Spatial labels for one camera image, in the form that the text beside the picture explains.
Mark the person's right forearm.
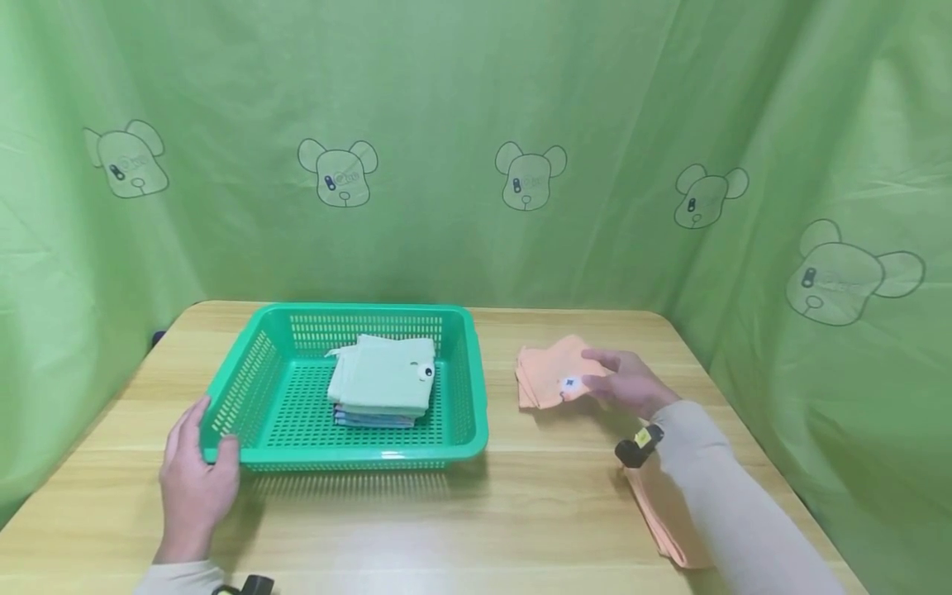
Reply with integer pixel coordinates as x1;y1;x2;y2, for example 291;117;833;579
645;400;850;595

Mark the person's left forearm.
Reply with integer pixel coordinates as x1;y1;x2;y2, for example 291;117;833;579
132;559;229;595

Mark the person's left hand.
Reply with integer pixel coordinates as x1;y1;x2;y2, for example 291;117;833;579
159;396;242;565

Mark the green plastic perforated basket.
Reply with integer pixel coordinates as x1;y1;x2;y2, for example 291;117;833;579
198;302;491;473

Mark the light green folded towel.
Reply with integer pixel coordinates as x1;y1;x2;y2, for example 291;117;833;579
326;333;438;417

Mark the plain orange cloth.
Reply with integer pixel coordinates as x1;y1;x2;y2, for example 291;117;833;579
621;461;716;571

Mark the black wrist band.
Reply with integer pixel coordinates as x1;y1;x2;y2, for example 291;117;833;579
211;574;276;595
613;422;666;470

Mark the person's right hand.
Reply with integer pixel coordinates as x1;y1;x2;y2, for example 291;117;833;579
561;347;683;421

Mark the blue folded towel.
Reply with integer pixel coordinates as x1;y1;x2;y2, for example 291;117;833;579
332;404;418;430

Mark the orange cloth with white label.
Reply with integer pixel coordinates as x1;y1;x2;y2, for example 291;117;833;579
514;334;620;412

